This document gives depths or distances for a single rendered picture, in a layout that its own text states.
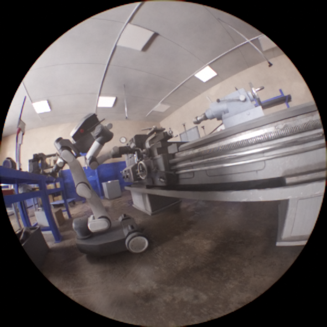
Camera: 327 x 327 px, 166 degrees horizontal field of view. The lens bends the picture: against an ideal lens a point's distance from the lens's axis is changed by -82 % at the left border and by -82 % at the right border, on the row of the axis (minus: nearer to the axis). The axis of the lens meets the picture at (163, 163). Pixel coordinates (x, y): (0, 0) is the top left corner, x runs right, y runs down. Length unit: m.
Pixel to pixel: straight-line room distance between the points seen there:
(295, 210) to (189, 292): 0.74
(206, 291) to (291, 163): 0.82
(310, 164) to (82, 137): 1.62
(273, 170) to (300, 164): 0.20
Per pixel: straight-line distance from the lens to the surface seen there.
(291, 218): 0.88
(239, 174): 0.82
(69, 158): 1.09
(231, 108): 0.98
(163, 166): 1.03
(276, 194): 0.65
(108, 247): 1.04
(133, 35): 2.88
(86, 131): 1.07
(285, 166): 0.80
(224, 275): 0.79
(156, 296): 0.76
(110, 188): 3.66
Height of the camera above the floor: 0.67
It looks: 2 degrees up
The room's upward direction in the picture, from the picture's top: 11 degrees counter-clockwise
